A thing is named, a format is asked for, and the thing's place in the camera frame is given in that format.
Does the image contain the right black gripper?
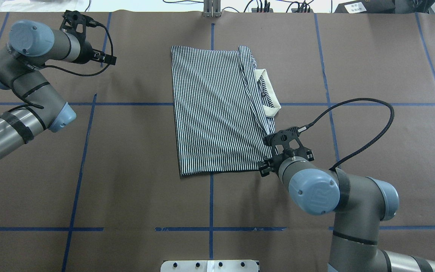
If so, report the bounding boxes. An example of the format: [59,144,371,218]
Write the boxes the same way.
[258,126,314,177]

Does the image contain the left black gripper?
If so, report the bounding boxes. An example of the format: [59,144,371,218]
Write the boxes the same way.
[59,10,117,65]

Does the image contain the blue white striped polo shirt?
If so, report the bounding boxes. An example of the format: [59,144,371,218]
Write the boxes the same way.
[171,45,281,177]

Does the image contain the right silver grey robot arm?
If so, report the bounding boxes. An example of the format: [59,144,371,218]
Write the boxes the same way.
[259,127,435,272]

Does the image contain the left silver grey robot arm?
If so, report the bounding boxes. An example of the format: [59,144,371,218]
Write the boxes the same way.
[0,10,116,160]

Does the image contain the clear plastic bag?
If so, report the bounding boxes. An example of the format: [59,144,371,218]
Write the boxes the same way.
[0,0,92,12]

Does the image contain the right grey USB hub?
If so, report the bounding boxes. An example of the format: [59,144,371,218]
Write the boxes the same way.
[285,1,312,13]

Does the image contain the grey usb hub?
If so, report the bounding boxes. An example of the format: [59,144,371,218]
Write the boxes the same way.
[285,1,312,13]
[249,0,274,13]

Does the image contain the left grey USB hub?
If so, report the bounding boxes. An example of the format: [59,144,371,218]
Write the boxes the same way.
[249,0,274,13]

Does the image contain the black box with label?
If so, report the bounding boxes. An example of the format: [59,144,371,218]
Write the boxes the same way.
[333,0,395,14]

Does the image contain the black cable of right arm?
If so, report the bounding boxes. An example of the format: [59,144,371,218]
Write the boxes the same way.
[297,98,395,170]

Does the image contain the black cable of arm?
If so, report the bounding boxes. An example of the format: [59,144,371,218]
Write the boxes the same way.
[297,98,395,170]
[44,21,114,77]

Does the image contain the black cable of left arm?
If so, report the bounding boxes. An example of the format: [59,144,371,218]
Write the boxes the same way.
[44,21,114,77]

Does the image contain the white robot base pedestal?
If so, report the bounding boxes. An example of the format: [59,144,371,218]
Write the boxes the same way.
[160,259,260,272]

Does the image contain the aluminium profile post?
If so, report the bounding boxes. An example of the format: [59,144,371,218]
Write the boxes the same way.
[202,0,222,18]

